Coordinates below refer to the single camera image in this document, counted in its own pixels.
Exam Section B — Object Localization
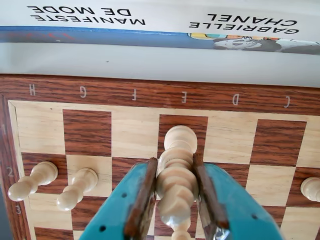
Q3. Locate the white wooden king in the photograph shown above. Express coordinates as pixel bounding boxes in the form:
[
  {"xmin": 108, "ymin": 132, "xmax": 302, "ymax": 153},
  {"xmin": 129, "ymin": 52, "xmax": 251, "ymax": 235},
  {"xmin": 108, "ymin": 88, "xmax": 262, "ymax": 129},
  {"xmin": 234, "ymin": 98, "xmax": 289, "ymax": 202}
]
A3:
[{"xmin": 156, "ymin": 125, "xmax": 201, "ymax": 227}]

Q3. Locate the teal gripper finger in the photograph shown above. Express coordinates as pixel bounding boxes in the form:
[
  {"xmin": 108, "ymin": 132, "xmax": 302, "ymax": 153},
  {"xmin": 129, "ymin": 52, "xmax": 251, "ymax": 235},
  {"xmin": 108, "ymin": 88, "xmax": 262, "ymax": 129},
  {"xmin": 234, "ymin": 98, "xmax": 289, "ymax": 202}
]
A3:
[
  {"xmin": 193, "ymin": 153, "xmax": 284, "ymax": 240},
  {"xmin": 78, "ymin": 156, "xmax": 159, "ymax": 240}
]

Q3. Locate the wooden folding chessboard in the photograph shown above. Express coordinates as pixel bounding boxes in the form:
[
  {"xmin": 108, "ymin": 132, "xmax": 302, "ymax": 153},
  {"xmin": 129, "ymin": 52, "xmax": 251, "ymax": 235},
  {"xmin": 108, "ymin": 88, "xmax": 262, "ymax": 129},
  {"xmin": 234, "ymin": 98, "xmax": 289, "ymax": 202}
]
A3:
[{"xmin": 0, "ymin": 73, "xmax": 320, "ymax": 240}]

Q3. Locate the white Gabrielle Chanel book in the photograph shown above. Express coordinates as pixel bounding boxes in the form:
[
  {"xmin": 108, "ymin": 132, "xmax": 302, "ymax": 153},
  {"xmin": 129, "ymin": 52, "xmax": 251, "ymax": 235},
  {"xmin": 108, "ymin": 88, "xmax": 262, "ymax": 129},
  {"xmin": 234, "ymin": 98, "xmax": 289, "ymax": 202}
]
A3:
[{"xmin": 0, "ymin": 0, "xmax": 320, "ymax": 44}]

